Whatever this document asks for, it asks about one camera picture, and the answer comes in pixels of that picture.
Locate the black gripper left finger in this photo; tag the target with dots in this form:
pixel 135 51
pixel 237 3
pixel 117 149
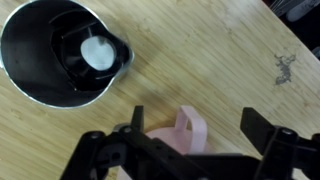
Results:
pixel 137 118

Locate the small stainless steel pitcher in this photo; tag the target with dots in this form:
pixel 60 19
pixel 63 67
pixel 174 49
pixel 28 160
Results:
pixel 30 66

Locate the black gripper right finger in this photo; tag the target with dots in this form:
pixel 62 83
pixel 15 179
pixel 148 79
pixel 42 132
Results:
pixel 258 130

